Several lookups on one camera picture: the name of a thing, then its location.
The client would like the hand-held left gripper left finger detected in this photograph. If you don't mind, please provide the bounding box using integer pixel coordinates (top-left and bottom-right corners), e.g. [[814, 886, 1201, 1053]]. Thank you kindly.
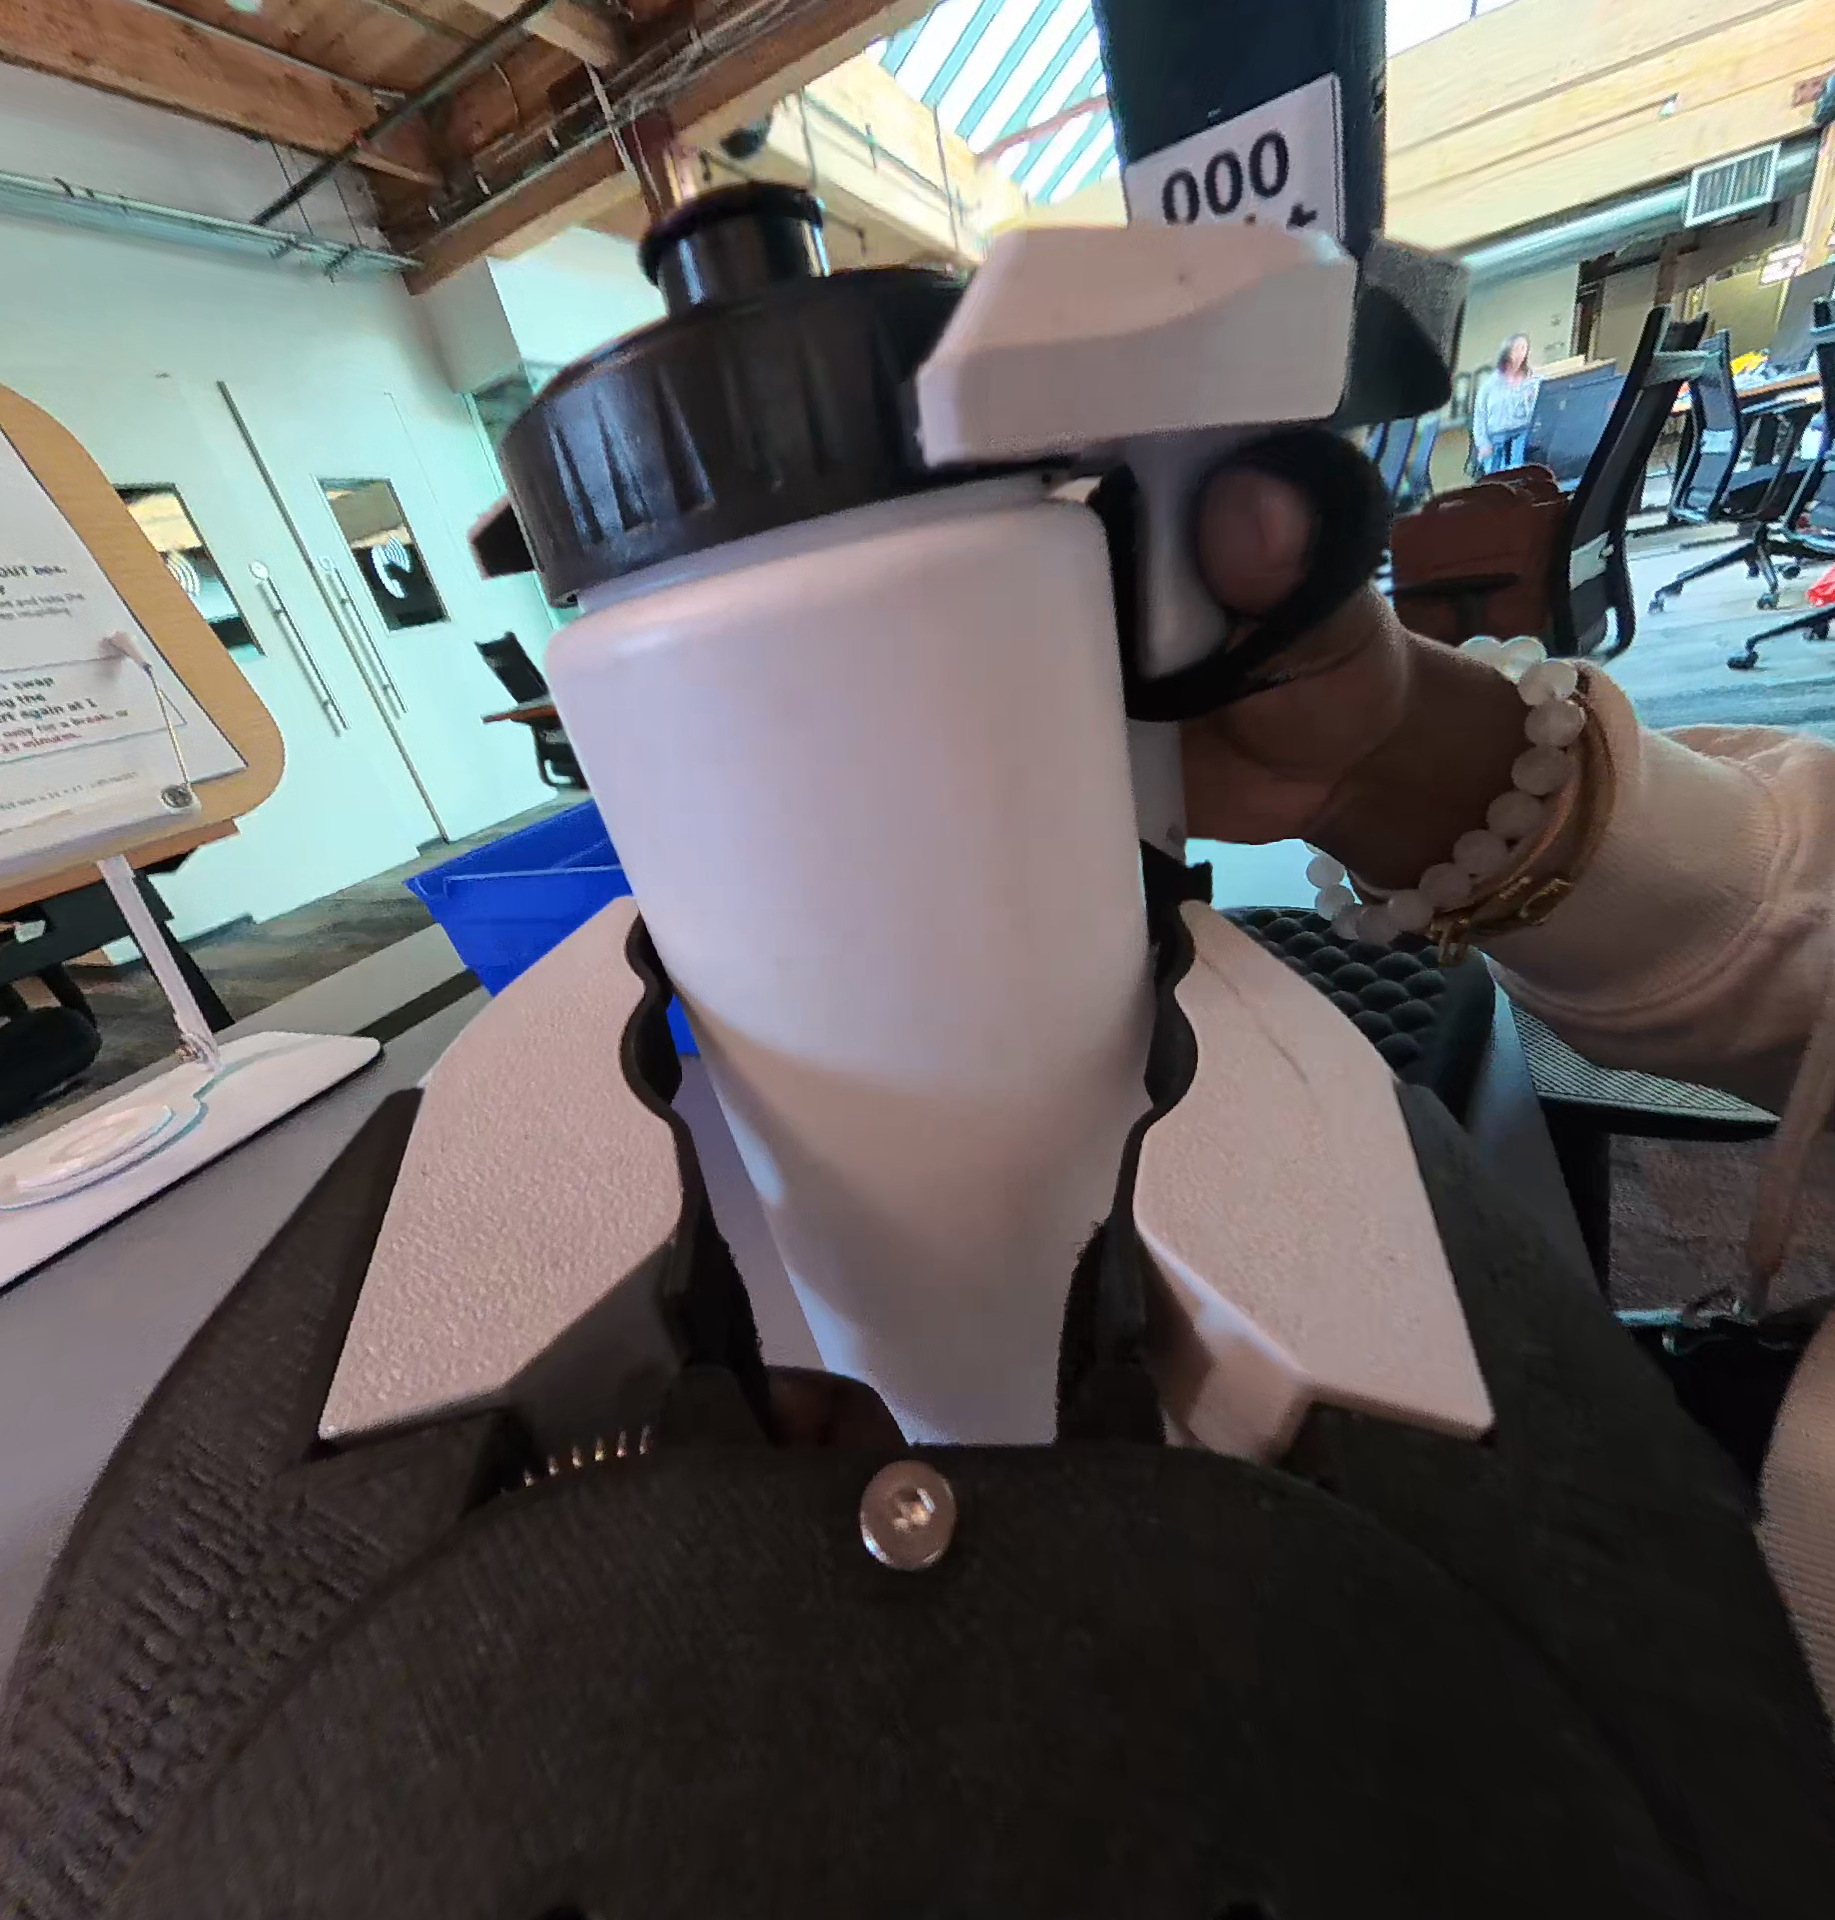
[[317, 900, 781, 1454]]

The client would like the black dimpled cushion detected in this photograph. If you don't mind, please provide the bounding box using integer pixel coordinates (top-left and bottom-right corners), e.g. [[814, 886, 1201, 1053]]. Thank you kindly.
[[1223, 904, 1498, 1113]]

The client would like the black bottle lid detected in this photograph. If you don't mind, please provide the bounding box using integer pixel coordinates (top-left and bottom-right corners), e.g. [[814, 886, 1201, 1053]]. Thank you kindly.
[[500, 183, 1009, 610]]

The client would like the white door with window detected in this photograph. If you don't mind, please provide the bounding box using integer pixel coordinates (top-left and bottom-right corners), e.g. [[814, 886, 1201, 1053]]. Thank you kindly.
[[108, 390, 446, 858], [309, 393, 588, 818]]

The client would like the white plastic bottle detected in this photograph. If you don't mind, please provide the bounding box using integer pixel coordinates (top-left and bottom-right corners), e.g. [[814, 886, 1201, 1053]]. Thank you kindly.
[[545, 472, 1158, 1449]]

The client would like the wooden sign board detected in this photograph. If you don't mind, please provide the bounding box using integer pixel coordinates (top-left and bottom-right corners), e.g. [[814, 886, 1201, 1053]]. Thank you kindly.
[[0, 368, 285, 924]]

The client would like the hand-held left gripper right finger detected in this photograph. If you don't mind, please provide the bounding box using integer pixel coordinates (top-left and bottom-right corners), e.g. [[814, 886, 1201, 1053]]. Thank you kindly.
[[1049, 900, 1498, 1470]]

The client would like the person's right hand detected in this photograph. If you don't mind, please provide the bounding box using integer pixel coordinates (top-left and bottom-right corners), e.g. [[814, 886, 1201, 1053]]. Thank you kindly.
[[1180, 462, 1536, 905]]

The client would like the blue plastic bin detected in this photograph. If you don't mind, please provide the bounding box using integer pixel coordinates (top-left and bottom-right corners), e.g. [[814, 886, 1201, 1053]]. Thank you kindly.
[[407, 802, 701, 1055]]

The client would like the person's right forearm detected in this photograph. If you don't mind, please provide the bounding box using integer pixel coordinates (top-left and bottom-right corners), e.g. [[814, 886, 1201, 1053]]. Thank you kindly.
[[1487, 666, 1835, 1119]]

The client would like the gold bracelet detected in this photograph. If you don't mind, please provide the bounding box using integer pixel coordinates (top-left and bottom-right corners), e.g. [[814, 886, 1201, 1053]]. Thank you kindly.
[[1434, 705, 1616, 965]]

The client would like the brown office chair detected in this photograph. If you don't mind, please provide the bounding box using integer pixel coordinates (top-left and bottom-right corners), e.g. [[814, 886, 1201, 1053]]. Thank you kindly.
[[1388, 464, 1570, 646]]

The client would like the white bead bracelet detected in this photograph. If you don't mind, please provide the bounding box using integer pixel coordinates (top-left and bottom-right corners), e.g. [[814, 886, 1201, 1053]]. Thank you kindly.
[[1305, 636, 1591, 946]]

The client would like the wooden pillar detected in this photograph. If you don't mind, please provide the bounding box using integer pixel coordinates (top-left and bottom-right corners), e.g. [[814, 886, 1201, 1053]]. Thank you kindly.
[[617, 106, 703, 228]]

